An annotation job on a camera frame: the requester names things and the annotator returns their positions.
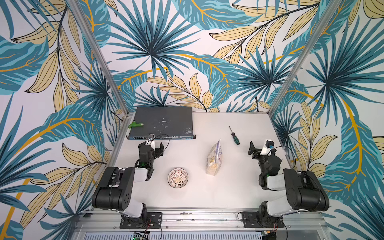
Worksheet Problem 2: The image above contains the oats bag white purple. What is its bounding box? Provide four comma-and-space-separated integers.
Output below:
206, 139, 223, 176

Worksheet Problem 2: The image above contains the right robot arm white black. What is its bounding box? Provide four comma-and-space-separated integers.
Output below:
242, 141, 330, 230

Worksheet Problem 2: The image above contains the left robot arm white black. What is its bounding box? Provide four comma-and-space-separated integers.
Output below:
92, 141, 165, 224

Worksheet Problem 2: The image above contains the patterned breakfast bowl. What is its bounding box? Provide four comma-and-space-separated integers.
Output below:
167, 168, 189, 189

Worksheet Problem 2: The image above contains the green plastic toy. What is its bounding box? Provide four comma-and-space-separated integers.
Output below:
128, 121, 144, 129

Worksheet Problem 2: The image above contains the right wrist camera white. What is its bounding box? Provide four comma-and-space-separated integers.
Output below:
261, 140, 275, 156

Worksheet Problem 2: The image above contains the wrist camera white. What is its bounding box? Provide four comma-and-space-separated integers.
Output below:
146, 134, 156, 149
261, 140, 275, 156

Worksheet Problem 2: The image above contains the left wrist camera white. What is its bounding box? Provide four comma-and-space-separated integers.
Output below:
146, 134, 156, 149

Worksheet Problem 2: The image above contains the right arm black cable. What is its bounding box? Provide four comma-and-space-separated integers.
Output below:
273, 145, 298, 169

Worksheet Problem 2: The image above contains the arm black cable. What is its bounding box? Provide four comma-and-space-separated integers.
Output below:
152, 134, 171, 152
273, 145, 298, 169

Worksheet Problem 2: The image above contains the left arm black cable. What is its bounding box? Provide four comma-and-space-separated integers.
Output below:
152, 134, 171, 152

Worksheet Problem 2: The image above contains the green handled screwdriver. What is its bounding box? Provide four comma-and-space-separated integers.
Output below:
229, 126, 240, 145

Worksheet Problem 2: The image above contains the grey network switch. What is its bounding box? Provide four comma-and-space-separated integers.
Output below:
127, 107, 196, 141

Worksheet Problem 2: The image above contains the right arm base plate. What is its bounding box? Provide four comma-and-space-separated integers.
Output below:
238, 212, 285, 229

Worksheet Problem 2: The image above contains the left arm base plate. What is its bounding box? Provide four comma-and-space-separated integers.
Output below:
120, 212, 163, 230

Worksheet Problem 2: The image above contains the aluminium front rail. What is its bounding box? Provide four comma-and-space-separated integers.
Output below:
70, 207, 332, 240

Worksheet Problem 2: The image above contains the left aluminium frame post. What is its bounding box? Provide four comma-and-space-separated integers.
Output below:
67, 0, 129, 117

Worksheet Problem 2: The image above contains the aluminium frame post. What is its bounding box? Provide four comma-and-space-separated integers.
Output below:
67, 0, 129, 117
268, 1, 342, 118

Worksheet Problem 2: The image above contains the right aluminium frame post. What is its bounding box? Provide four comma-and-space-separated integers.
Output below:
268, 1, 342, 118

